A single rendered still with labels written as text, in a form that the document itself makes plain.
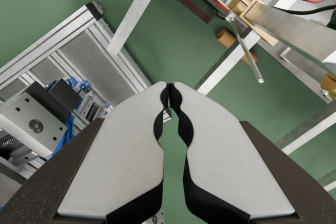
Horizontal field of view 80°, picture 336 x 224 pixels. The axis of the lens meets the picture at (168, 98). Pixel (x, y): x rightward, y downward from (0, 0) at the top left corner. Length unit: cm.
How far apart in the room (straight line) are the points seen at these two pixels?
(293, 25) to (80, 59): 112
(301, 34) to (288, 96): 154
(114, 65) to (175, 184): 156
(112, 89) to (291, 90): 134
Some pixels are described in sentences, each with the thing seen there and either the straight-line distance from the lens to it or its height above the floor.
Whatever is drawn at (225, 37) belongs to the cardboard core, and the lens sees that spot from 135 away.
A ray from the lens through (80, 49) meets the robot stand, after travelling 127.
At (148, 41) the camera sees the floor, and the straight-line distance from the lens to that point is 139.
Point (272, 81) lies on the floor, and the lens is 171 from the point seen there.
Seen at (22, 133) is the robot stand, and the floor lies 99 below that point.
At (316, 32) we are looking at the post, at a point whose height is 108.
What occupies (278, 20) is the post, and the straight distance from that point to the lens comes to 39.
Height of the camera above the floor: 132
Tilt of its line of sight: 57 degrees down
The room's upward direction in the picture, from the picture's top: 178 degrees clockwise
